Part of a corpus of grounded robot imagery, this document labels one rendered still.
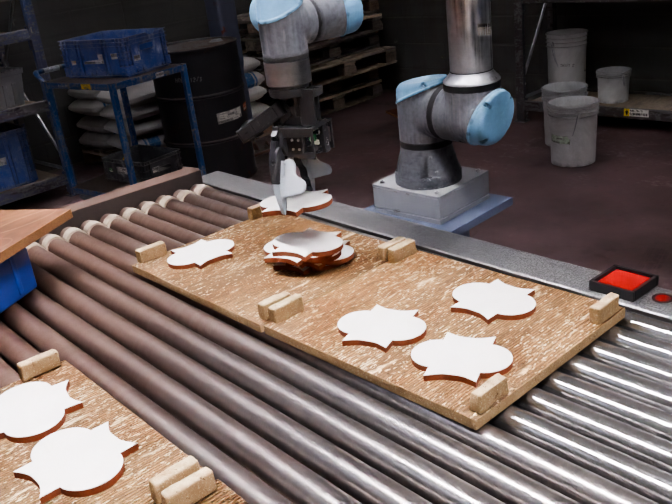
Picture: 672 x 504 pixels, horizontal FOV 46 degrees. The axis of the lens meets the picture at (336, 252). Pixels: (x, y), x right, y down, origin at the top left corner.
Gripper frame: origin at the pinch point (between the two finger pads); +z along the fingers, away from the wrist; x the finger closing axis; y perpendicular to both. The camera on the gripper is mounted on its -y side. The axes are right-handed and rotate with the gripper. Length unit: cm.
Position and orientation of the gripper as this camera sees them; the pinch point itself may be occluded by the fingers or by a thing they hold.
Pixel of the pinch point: (295, 199)
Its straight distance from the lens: 138.6
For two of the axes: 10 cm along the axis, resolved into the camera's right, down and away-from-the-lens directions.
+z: 1.1, 9.2, 3.8
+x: 4.4, -3.9, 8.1
